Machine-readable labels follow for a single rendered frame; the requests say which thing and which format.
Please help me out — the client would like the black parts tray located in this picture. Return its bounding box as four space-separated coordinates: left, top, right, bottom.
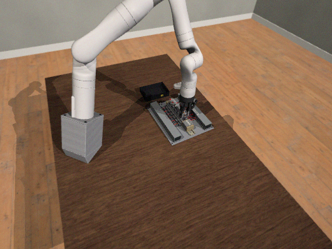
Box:
140 82 170 102

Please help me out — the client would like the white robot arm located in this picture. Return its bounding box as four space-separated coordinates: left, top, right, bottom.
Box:
71 0 204 119

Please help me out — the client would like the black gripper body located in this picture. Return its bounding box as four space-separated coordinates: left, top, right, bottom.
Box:
179 95 195 107

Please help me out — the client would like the grey relay panel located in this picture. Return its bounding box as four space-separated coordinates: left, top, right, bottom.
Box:
147 101 214 146

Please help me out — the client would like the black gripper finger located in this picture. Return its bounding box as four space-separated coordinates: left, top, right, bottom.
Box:
174 103 187 118
186 98 198 116

